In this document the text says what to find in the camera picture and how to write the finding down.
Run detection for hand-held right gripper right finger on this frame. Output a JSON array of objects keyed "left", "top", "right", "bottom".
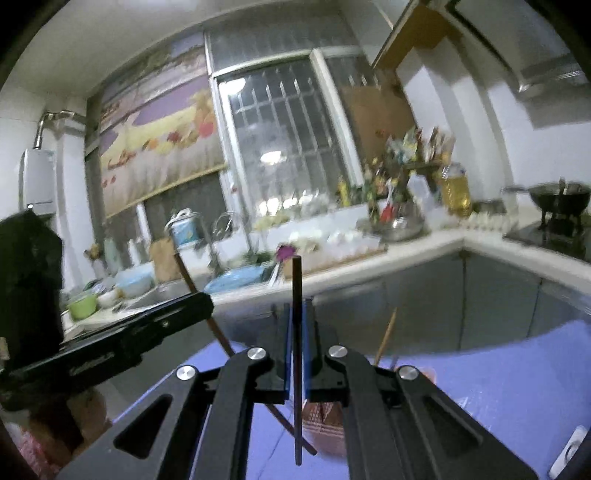
[{"left": 302, "top": 299, "right": 540, "bottom": 480}]

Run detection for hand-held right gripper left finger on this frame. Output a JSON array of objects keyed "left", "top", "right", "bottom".
[{"left": 55, "top": 304, "right": 293, "bottom": 480}]

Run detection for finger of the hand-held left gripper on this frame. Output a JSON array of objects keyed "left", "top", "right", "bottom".
[{"left": 0, "top": 292, "right": 214, "bottom": 412}]

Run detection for brown wooden chopstick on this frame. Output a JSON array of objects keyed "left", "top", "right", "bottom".
[
  {"left": 173, "top": 250, "right": 319, "bottom": 457},
  {"left": 373, "top": 308, "right": 398, "bottom": 367}
]

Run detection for black chopstick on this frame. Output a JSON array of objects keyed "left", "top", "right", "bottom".
[{"left": 292, "top": 256, "right": 304, "bottom": 466}]

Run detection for person's left forearm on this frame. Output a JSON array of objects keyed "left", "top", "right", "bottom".
[{"left": 28, "top": 388, "right": 114, "bottom": 464}]

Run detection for light blue bowl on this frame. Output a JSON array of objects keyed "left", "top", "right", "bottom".
[{"left": 115, "top": 264, "right": 156, "bottom": 298}]

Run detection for green bowl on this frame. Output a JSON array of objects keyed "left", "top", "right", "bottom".
[{"left": 66, "top": 294, "right": 100, "bottom": 322}]

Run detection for wooden cutting board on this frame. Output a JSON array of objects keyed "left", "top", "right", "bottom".
[{"left": 148, "top": 237, "right": 183, "bottom": 283}]

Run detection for blue plastic basin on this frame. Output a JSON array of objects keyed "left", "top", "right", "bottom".
[{"left": 203, "top": 267, "right": 269, "bottom": 295}]

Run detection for white water heater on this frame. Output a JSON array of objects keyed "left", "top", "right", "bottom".
[{"left": 19, "top": 148, "right": 57, "bottom": 217}]

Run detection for tall chrome faucet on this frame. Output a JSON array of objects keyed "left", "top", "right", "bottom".
[{"left": 211, "top": 211, "right": 254, "bottom": 271}]

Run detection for grey kitchen cabinets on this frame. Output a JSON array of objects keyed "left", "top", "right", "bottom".
[{"left": 203, "top": 251, "right": 591, "bottom": 365}]

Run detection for beige kitchen countertop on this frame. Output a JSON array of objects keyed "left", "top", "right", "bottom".
[{"left": 60, "top": 226, "right": 591, "bottom": 333}]

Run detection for blue printed tablecloth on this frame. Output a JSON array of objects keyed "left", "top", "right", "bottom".
[{"left": 106, "top": 318, "right": 591, "bottom": 480}]

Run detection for stainless steel bowl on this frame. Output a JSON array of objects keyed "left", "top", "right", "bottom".
[{"left": 372, "top": 213, "right": 426, "bottom": 243}]

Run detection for fruit print roller blind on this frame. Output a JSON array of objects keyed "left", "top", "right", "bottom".
[{"left": 85, "top": 34, "right": 229, "bottom": 220}]

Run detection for metal exhaust pipe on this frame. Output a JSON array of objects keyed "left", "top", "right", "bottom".
[{"left": 34, "top": 110, "right": 88, "bottom": 151}]

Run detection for white plastic jug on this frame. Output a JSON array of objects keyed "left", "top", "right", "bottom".
[{"left": 407, "top": 172, "right": 438, "bottom": 206}]

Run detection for egg tray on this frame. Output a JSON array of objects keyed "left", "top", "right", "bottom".
[{"left": 462, "top": 213, "right": 515, "bottom": 232}]

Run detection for yellow cooking oil bottle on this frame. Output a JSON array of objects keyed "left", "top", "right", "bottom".
[{"left": 438, "top": 162, "right": 474, "bottom": 219}]

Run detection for barred kitchen window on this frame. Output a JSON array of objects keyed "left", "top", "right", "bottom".
[{"left": 210, "top": 46, "right": 384, "bottom": 217}]

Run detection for seasoning rack with packets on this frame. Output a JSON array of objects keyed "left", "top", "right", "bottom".
[{"left": 365, "top": 126, "right": 458, "bottom": 208}]

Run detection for brown cardboard sheet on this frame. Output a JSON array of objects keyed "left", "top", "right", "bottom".
[{"left": 342, "top": 76, "right": 416, "bottom": 162}]

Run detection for gas stove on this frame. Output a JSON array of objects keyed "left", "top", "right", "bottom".
[{"left": 503, "top": 215, "right": 591, "bottom": 261}]

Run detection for steel range hood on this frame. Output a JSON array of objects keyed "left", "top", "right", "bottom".
[{"left": 508, "top": 46, "right": 591, "bottom": 104}]

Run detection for black wok with handle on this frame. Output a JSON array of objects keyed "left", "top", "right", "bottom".
[{"left": 502, "top": 178, "right": 591, "bottom": 217}]

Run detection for wooden wall cabinet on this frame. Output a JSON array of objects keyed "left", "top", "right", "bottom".
[{"left": 372, "top": 0, "right": 462, "bottom": 70}]

